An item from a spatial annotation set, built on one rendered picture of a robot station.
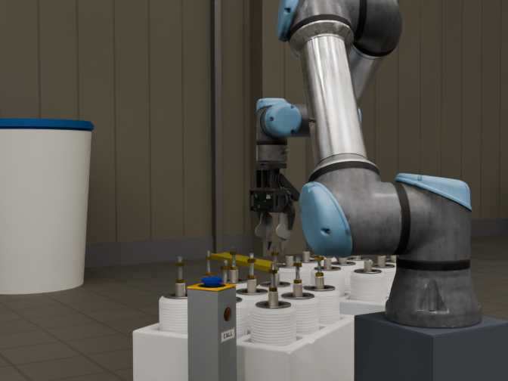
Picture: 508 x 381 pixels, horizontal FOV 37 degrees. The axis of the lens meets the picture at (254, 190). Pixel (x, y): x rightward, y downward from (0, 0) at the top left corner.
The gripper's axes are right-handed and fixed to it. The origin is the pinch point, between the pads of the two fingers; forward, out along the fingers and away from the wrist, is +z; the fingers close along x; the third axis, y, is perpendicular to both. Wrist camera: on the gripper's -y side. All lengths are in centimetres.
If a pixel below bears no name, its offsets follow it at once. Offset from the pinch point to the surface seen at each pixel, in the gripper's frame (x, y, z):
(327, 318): 15.4, 3.6, 16.0
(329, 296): 15.7, 3.1, 10.9
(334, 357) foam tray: 19.6, 9.4, 23.2
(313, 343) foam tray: 19.8, 20.6, 17.7
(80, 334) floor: -82, -19, 35
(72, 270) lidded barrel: -147, -84, 27
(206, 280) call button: 8.3, 43.3, 2.2
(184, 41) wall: -160, -189, -87
